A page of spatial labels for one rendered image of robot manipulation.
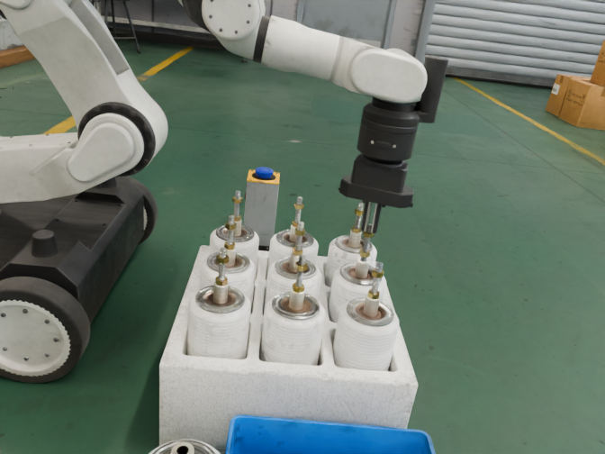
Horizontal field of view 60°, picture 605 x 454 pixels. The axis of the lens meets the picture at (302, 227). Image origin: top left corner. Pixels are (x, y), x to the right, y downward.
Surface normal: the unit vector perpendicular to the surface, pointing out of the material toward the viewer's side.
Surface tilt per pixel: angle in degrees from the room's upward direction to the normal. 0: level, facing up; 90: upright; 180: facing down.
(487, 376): 0
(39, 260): 0
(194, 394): 90
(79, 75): 90
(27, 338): 90
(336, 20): 90
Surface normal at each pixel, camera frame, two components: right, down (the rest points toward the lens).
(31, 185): 0.02, 0.42
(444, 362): 0.11, -0.90
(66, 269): 0.79, -0.56
